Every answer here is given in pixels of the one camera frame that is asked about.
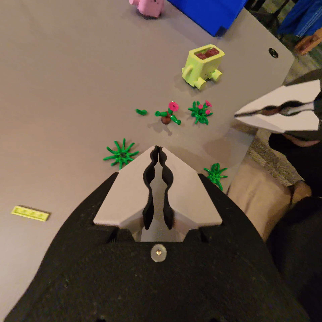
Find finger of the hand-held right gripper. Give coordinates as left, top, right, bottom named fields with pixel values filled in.
left=233, top=108, right=320, bottom=134
left=234, top=79, right=322, bottom=117

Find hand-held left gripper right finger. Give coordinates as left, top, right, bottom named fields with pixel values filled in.
left=159, top=146, right=223, bottom=241

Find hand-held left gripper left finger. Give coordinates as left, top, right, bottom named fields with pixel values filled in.
left=93, top=145, right=160, bottom=241

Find person's right forearm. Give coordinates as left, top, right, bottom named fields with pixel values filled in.
left=269, top=133, right=322, bottom=197

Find person's right hand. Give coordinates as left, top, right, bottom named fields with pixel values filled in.
left=283, top=135, right=320, bottom=148

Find small green toy leaf plant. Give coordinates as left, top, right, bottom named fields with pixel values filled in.
left=203, top=163, right=228, bottom=192

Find large green toy leaf plant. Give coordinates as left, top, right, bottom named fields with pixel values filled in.
left=103, top=138, right=139, bottom=170

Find wooden beam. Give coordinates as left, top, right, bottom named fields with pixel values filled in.
left=294, top=33, right=322, bottom=55

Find person's right leg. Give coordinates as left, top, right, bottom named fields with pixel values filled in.
left=227, top=155, right=312, bottom=242

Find blue cloth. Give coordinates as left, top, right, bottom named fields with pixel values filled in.
left=277, top=0, right=322, bottom=37

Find green toy bush pink flowers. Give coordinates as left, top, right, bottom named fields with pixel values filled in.
left=188, top=100, right=214, bottom=126

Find toy flower in brown pot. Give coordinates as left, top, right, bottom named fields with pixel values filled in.
left=154, top=101, right=182, bottom=126

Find lime green flat toy brick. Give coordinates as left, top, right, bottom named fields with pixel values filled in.
left=11, top=205, right=51, bottom=222

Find lime green toy pot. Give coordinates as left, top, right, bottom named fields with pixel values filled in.
left=182, top=44, right=225, bottom=90

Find large blue storage bin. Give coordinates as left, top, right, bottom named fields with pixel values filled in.
left=167, top=0, right=249, bottom=37

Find pink toy pot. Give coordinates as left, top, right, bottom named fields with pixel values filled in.
left=128, top=0, right=165, bottom=18

